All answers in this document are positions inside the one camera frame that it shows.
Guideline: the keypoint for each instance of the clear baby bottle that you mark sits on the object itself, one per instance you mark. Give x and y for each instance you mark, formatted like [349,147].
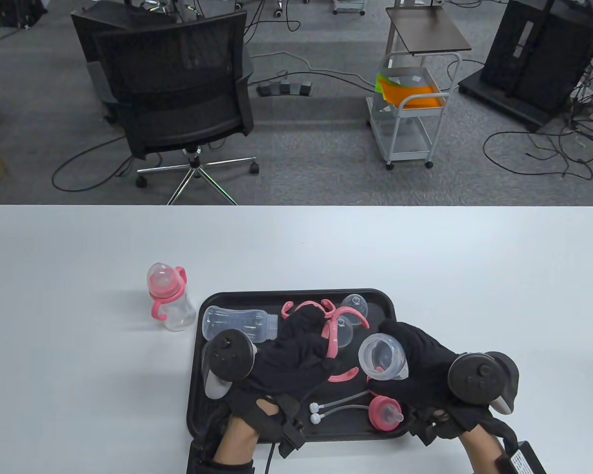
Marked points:
[232,323]
[178,316]
[383,355]

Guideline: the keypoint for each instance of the black bag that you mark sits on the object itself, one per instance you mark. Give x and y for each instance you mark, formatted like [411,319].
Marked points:
[20,12]

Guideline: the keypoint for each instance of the person's right forearm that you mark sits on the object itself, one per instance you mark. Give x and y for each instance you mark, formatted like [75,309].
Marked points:
[479,452]

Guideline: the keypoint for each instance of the person's right hand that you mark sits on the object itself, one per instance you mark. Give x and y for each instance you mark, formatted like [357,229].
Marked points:
[425,375]

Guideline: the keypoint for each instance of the orange folder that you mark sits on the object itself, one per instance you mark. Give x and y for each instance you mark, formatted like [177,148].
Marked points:
[415,96]

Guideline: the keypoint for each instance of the small white cart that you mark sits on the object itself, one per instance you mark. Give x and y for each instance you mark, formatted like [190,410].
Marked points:
[348,7]

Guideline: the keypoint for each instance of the person's left hand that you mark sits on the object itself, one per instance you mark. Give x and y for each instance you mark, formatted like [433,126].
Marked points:
[291,360]

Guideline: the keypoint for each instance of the person's left forearm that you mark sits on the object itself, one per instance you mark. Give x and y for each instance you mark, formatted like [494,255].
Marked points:
[234,439]

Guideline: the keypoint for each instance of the black plastic tray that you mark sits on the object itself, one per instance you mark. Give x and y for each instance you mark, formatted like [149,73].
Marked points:
[247,300]

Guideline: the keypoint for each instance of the black cabinet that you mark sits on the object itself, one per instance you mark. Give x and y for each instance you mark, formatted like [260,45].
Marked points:
[538,54]

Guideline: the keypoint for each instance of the black grey hand controller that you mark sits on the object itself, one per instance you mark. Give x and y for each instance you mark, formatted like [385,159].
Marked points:
[477,377]
[230,353]

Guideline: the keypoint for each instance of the brown top side table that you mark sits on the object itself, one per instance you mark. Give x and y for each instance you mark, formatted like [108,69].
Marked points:
[427,29]

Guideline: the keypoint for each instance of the black wrist box white label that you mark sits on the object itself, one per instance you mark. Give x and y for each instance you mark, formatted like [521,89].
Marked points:
[524,464]

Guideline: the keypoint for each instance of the black base platform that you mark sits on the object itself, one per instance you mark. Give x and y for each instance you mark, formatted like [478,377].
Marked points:
[479,89]

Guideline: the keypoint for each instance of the black mesh office chair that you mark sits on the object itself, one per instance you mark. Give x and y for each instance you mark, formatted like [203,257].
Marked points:
[178,113]

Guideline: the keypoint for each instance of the green sheet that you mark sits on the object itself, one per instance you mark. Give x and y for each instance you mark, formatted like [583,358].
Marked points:
[380,81]

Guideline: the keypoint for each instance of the clear dome cap component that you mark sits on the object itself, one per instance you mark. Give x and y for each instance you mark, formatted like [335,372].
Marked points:
[345,333]
[353,302]
[154,269]

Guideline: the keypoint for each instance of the white rolling cart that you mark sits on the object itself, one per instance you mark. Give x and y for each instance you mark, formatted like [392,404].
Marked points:
[405,140]

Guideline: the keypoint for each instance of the black wrist brace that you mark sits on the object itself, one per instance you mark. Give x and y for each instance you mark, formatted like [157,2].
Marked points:
[200,454]

